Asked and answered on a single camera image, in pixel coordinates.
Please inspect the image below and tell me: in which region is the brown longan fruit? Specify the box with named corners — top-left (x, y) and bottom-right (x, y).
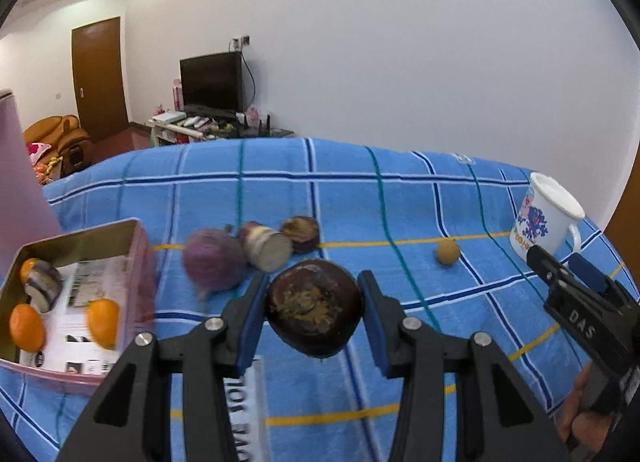
top-left (435, 239), bottom-right (461, 266)

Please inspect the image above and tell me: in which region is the white floral enamel mug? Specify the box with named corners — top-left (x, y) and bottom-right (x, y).
top-left (510, 172), bottom-right (586, 260)

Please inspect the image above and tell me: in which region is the purple round radish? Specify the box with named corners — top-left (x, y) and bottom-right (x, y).
top-left (182, 225), bottom-right (247, 300)

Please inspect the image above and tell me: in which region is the brown wooden door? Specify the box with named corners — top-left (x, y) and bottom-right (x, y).
top-left (72, 17), bottom-right (129, 141)

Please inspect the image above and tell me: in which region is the person's hand holding gripper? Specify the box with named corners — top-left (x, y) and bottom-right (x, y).
top-left (555, 361), bottom-right (624, 461)

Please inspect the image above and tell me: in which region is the brown leather armchair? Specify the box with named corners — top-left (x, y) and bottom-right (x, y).
top-left (23, 114), bottom-right (94, 185)

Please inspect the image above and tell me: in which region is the white TV stand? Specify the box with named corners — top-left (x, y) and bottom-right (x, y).
top-left (146, 111), bottom-right (296, 147)

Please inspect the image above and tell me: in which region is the tiny orange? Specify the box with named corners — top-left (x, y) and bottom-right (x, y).
top-left (20, 257), bottom-right (39, 284)

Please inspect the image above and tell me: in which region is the small cut sugarcane piece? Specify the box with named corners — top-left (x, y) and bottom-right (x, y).
top-left (238, 220), bottom-right (293, 274)

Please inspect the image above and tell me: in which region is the pink floral cushion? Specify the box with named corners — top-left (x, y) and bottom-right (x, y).
top-left (26, 142), bottom-right (51, 166)

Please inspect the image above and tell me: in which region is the dark water chestnut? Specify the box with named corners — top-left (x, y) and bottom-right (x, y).
top-left (280, 216), bottom-right (320, 254)
top-left (264, 258), bottom-right (364, 359)

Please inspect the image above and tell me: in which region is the pink metal tin box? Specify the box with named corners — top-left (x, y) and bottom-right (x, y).
top-left (1, 218), bottom-right (156, 396)

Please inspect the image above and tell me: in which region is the large orange mandarin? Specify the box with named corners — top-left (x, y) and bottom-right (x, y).
top-left (9, 304), bottom-right (46, 352)

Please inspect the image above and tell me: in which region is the printed paper sheet in tin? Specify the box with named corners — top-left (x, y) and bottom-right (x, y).
top-left (10, 255), bottom-right (128, 375)

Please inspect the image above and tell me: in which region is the black television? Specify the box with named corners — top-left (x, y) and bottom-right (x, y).
top-left (180, 52), bottom-right (244, 112)

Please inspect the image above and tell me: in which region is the small orange mandarin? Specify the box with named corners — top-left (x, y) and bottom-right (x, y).
top-left (85, 298), bottom-right (119, 349)

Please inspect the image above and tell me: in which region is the tall pink cylindrical container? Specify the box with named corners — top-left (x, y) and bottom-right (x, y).
top-left (0, 89), bottom-right (62, 279)

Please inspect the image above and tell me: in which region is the large cut sugarcane piece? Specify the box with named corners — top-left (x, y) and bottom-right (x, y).
top-left (23, 260), bottom-right (63, 314)

